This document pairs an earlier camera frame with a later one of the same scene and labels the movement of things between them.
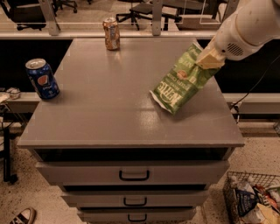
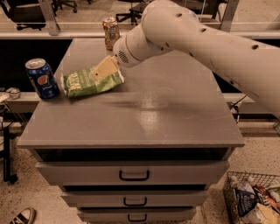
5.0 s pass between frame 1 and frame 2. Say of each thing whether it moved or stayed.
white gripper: moved
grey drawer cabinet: stayed
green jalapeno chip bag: moved
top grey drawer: stayed
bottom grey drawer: stayed
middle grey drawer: stayed
